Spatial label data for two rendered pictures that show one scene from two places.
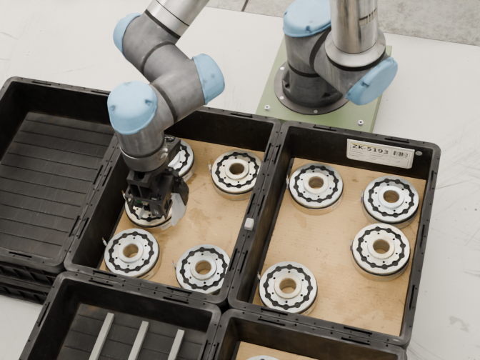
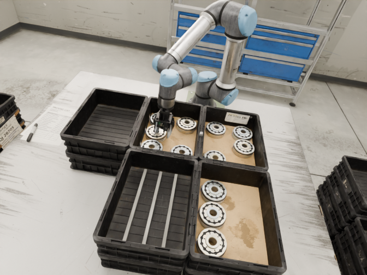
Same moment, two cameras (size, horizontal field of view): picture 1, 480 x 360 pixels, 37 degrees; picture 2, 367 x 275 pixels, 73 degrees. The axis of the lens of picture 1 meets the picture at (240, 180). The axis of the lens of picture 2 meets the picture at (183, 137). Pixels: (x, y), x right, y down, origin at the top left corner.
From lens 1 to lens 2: 0.54 m
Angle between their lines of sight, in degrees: 20
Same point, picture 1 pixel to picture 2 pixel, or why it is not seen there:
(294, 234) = (211, 144)
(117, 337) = (149, 178)
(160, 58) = (175, 66)
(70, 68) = not seen: hidden behind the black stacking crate
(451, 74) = (243, 107)
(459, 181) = not seen: hidden behind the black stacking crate
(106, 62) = not seen: hidden behind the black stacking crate
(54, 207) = (114, 134)
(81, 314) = (132, 170)
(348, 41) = (227, 78)
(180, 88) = (185, 74)
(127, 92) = (169, 71)
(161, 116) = (179, 83)
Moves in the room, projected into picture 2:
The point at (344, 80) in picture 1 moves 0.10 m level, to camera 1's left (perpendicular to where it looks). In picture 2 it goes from (222, 95) to (206, 96)
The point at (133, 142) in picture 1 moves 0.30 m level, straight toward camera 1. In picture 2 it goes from (168, 91) to (209, 138)
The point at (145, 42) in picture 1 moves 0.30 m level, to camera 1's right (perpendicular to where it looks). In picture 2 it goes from (167, 61) to (228, 60)
